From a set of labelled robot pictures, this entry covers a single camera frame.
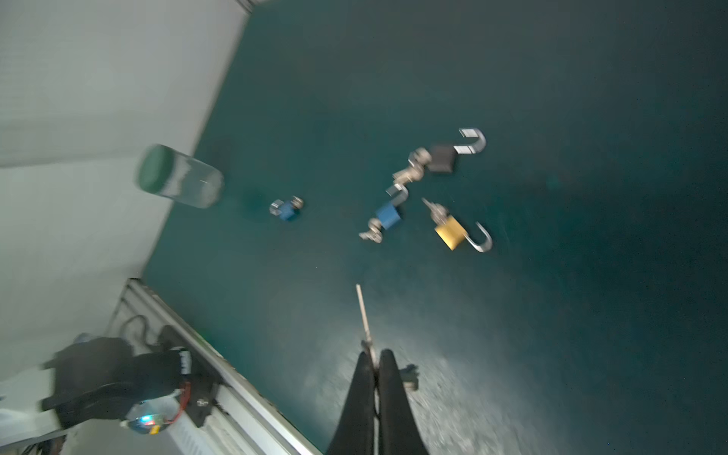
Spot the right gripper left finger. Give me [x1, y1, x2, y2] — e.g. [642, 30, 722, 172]
[326, 352, 375, 455]

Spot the silver key bunch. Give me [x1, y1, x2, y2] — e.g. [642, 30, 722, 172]
[356, 284, 419, 392]

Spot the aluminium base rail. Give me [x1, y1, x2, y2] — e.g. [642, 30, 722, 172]
[107, 279, 320, 454]

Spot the green table mat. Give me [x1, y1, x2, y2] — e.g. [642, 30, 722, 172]
[142, 1, 727, 454]

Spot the gold padlock with key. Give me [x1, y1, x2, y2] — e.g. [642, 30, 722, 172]
[422, 198, 494, 253]

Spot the black padlock with keys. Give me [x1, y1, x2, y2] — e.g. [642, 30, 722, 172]
[392, 128, 487, 185]

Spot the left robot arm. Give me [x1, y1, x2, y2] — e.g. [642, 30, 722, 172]
[40, 337, 193, 428]

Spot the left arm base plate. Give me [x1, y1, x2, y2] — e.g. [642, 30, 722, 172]
[157, 325, 223, 428]

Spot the small blue padlock left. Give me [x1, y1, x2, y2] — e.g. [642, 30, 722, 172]
[269, 196, 304, 221]

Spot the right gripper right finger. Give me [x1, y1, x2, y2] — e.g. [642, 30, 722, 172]
[377, 349, 428, 455]

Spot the blue padlock with keys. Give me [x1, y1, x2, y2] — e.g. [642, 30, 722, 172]
[358, 184, 410, 244]

